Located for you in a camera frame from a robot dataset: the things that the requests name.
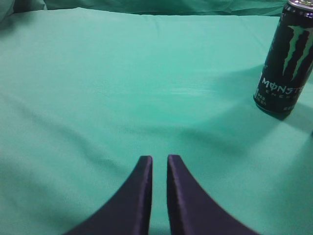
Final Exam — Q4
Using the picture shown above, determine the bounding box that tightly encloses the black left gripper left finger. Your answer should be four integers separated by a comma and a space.
66, 156, 153, 235

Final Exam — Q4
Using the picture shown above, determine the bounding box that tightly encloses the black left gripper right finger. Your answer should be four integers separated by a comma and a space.
167, 155, 257, 235

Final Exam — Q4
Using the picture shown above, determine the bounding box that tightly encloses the green table cloth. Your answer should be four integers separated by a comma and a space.
0, 8, 313, 235

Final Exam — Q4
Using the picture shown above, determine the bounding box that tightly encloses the black Monster energy can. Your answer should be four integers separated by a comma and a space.
253, 0, 313, 117

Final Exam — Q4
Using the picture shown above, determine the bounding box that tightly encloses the green backdrop cloth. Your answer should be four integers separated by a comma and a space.
0, 0, 287, 20

